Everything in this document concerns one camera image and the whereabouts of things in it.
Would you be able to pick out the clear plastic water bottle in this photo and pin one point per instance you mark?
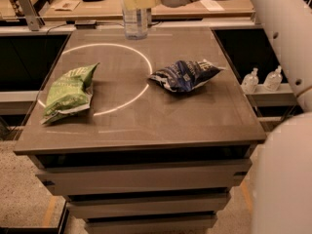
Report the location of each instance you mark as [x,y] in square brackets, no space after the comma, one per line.
[135,23]

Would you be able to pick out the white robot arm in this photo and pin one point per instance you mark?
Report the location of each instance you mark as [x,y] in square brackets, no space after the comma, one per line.
[283,186]

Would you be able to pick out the blue chip bag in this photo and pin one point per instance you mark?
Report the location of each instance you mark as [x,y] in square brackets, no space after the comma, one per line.
[185,76]

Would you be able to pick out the green rice chip bag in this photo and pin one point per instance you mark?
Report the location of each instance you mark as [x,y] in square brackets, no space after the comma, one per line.
[71,93]

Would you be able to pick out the left hand sanitizer bottle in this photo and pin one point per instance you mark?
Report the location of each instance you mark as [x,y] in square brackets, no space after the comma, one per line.
[250,82]

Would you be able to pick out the hand sanitizer bottle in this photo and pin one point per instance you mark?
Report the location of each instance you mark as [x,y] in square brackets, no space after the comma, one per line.
[273,79]
[250,82]

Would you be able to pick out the right hand sanitizer bottle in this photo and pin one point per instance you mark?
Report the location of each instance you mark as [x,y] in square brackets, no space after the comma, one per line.
[273,79]

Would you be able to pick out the white paper slip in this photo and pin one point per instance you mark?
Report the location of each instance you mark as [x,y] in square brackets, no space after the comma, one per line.
[212,5]

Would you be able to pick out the brown paper note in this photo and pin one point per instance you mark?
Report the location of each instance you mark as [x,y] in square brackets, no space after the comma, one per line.
[66,5]

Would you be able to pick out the grey drawer cabinet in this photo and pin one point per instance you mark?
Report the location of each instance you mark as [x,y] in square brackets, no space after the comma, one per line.
[143,159]

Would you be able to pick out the left metal bracket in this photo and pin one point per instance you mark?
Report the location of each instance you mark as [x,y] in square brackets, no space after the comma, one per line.
[32,18]

